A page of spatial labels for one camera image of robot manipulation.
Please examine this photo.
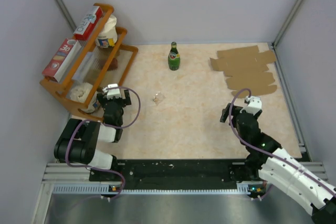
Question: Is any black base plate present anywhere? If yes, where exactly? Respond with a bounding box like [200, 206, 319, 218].
[89, 158, 263, 190]

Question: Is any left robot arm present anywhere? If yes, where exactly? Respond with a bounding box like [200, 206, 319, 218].
[54, 89, 131, 180]

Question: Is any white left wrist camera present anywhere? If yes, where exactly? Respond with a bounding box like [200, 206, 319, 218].
[102, 83, 122, 100]

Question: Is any red white box upper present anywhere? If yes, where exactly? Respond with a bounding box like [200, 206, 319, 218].
[73, 5, 103, 40]

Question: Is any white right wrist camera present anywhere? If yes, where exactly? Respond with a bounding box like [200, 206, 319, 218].
[240, 95, 262, 116]

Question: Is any grey cable duct rail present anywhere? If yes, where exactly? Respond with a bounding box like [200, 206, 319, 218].
[41, 163, 329, 195]

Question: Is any brown cardboard box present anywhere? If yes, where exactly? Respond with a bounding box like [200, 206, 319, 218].
[210, 46, 278, 96]

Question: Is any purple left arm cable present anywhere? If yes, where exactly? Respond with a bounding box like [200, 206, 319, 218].
[65, 86, 141, 201]

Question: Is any green glass bottle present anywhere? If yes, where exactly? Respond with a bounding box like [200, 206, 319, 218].
[167, 42, 181, 71]

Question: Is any clear plastic wrapper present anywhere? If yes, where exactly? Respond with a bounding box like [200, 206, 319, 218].
[152, 92, 165, 105]

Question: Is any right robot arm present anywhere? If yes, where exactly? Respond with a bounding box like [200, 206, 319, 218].
[220, 103, 335, 223]

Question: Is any red white box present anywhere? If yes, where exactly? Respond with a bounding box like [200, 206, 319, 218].
[42, 38, 81, 82]
[73, 5, 103, 40]

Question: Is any orange wooden rack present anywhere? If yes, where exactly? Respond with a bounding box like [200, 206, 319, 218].
[40, 3, 138, 121]

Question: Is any red white box lower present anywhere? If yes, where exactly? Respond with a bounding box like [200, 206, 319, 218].
[42, 38, 81, 82]

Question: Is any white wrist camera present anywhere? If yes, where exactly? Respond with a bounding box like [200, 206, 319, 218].
[102, 83, 122, 100]
[240, 95, 262, 116]

